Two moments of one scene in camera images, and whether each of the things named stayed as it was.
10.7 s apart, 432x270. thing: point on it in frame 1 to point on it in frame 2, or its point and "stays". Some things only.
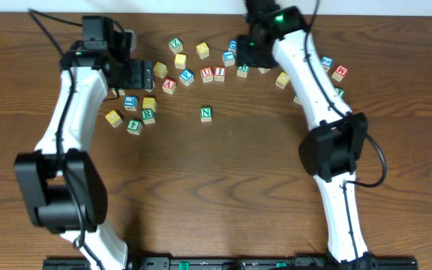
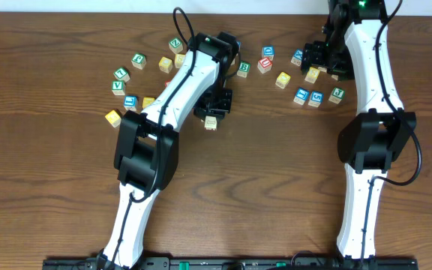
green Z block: [176, 45] stays
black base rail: [238, 262] stays
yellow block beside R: [149, 103] stays
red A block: [169, 85] stays
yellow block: [160, 70] to [166, 64]
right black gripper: [249, 56] to [310, 56]
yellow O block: [283, 79] stays
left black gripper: [141, 73] to [213, 111]
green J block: [340, 91] stays
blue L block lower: [130, 103] stays
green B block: [242, 70] stays
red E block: [152, 88] to [210, 123]
